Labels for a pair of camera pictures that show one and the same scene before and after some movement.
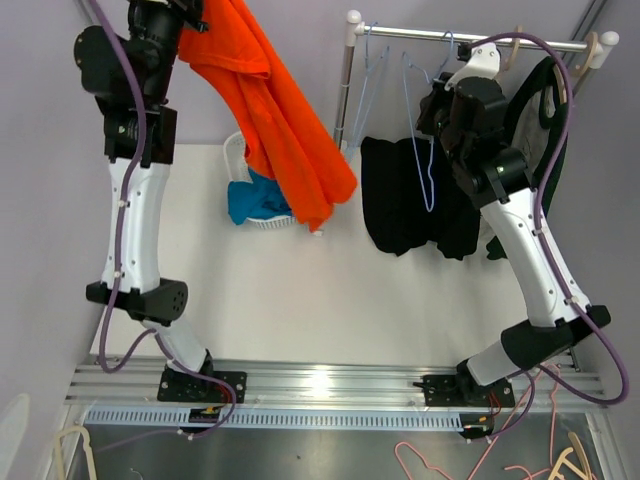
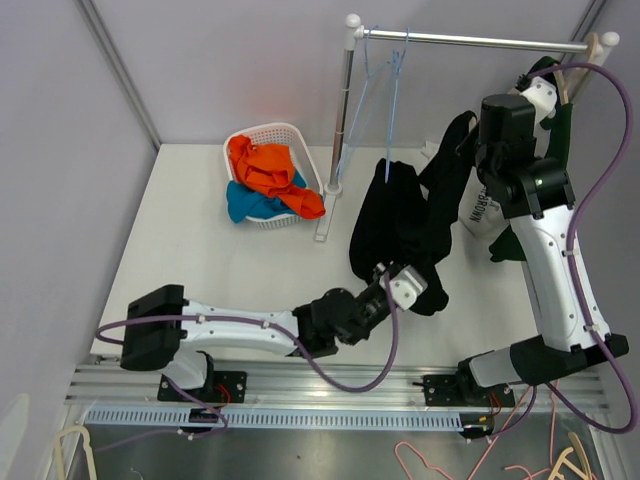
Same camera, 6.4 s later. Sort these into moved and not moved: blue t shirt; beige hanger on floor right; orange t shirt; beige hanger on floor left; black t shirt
Moved: orange t shirt; black t shirt
Not moved: beige hanger on floor left; blue t shirt; beige hanger on floor right
